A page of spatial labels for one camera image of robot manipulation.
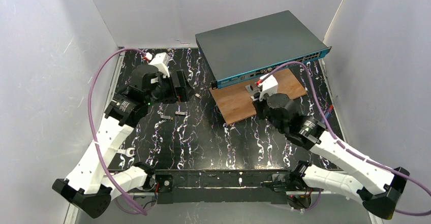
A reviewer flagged metal switch stand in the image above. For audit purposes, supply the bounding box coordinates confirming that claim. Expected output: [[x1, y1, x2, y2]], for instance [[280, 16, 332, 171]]
[[245, 84, 259, 98]]

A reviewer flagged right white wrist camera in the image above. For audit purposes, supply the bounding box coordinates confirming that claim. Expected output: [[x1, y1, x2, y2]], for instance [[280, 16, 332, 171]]
[[251, 75, 278, 102]]

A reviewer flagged grey teal network switch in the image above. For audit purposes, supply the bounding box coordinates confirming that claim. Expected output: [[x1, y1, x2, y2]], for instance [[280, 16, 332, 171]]
[[195, 11, 331, 89]]

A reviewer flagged wooden base board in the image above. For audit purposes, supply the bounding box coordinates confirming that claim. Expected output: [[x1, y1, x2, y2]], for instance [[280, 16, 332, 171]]
[[209, 68, 307, 125]]

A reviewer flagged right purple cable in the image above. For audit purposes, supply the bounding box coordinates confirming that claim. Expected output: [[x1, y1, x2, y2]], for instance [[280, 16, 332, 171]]
[[261, 60, 431, 216]]

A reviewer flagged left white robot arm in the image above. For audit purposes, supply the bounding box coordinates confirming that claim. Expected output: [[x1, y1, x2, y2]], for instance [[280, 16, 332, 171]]
[[52, 65, 194, 218]]

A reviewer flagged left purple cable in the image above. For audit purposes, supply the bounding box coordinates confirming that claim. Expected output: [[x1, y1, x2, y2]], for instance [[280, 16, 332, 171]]
[[87, 48, 152, 216]]

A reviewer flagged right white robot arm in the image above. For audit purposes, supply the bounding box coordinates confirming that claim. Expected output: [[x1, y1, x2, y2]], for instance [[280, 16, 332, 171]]
[[251, 92, 410, 220]]

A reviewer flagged purple cable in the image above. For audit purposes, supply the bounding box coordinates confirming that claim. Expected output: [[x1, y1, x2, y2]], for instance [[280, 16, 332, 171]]
[[261, 60, 431, 216], [87, 48, 152, 216]]

